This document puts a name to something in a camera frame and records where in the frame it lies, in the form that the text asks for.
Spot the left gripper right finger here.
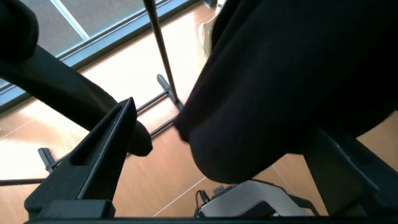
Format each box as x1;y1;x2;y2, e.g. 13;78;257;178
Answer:
303;127;398;218

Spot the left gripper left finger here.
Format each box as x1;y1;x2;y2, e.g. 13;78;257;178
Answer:
24;96;138;220

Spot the black garment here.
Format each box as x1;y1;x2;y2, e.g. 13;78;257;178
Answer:
173;0;398;185

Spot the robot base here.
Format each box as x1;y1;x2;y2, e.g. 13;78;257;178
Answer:
194;179;321;218

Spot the black clothes rack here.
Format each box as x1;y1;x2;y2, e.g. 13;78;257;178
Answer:
0;0;185;187

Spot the window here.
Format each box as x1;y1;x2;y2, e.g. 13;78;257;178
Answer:
0;0;218;114

